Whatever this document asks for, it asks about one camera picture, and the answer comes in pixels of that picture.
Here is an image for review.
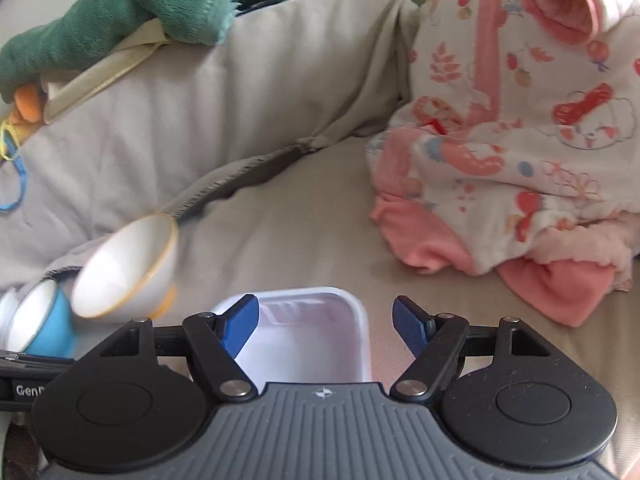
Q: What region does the green towel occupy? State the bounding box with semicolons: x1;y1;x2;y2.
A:
1;0;246;103

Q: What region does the beige sofa cover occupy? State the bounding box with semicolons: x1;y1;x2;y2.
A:
0;0;640;411

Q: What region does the yellow rubber band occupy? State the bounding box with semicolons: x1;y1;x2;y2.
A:
0;122;21;162

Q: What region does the pink floral blanket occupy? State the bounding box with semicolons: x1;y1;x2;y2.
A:
367;0;639;326

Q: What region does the blue rubber band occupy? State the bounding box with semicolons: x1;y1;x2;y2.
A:
1;150;28;212

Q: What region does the white plastic tub orange label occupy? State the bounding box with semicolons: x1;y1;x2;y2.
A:
0;287;20;350

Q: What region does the white foam tray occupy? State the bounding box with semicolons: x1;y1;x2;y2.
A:
235;287;372;389

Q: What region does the white bowl gold rim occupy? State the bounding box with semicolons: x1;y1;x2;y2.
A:
70;214;179;323

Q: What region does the cream cloth strap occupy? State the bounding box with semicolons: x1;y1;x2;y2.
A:
41;19;172;124

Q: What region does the orange plush toy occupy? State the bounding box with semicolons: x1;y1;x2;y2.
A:
9;84;43;125

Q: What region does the blue enamel bowl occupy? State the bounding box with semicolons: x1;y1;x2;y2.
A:
6;280;76;358

